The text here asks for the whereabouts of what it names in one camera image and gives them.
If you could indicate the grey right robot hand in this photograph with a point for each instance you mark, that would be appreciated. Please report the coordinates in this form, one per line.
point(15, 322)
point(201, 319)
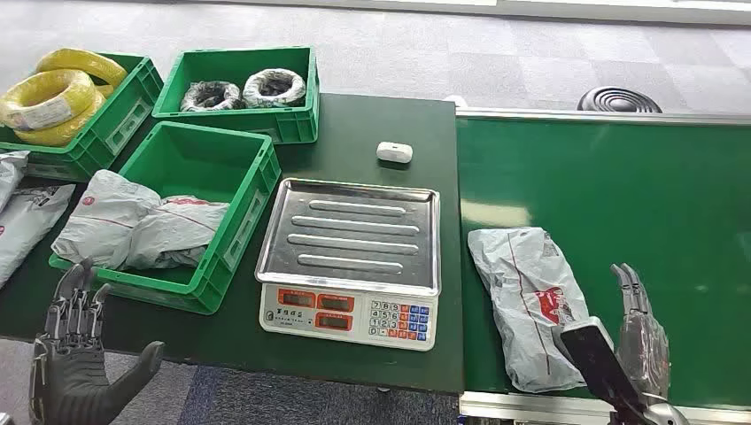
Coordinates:
point(644, 352)

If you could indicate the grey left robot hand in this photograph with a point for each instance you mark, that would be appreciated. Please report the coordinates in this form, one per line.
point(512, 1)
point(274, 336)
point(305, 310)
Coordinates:
point(70, 375)

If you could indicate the grey package with red print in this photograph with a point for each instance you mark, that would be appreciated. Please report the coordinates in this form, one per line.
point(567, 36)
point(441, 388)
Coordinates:
point(528, 305)

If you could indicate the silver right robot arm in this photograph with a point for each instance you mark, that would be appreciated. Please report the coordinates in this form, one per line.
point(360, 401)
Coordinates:
point(666, 415)

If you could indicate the grey package with black print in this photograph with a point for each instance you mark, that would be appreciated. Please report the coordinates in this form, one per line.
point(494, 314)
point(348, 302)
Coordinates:
point(26, 223)

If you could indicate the grey package with red dot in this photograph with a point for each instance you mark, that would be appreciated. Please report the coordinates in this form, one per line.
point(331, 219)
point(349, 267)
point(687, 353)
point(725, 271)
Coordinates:
point(102, 214)

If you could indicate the green conveyor belt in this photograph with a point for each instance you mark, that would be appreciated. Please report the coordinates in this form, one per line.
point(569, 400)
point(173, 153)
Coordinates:
point(616, 187)

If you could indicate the grey package with red line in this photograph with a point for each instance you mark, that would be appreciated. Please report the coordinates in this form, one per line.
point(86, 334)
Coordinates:
point(176, 231)

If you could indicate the green crate holding packages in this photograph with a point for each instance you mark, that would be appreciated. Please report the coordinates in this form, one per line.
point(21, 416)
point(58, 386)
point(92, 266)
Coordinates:
point(193, 158)

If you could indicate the green crate holding yellow coils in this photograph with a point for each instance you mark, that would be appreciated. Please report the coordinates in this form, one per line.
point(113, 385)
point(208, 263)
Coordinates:
point(117, 123)

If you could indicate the electronic scale with steel tray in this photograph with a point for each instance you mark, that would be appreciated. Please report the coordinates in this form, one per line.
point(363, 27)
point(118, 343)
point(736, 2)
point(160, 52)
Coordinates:
point(349, 246)

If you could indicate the small white device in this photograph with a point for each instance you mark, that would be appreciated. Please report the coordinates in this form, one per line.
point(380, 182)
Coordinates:
point(394, 152)

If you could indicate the green crate holding black coils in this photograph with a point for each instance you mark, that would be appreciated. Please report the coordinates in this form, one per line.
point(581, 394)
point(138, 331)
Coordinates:
point(234, 64)

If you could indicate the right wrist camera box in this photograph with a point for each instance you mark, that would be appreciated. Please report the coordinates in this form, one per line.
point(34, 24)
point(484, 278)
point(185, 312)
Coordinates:
point(595, 358)

